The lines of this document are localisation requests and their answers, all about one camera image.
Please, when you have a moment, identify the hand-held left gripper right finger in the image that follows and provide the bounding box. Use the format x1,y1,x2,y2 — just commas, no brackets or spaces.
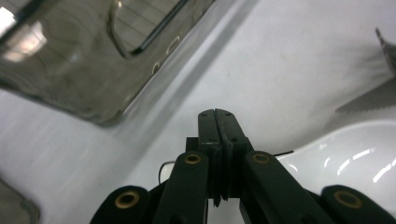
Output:
214,107,254,201

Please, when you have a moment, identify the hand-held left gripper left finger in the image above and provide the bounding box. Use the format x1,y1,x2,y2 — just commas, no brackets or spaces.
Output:
197,108,224,207

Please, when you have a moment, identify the white ceramic spoon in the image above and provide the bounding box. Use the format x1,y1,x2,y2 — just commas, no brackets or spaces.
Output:
158,120,396,218

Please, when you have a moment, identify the metal fork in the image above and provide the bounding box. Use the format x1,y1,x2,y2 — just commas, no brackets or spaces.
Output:
375,27,396,76

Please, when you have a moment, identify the white table cover sheet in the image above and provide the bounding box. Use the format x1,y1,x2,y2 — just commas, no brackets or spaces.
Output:
0,0,396,224

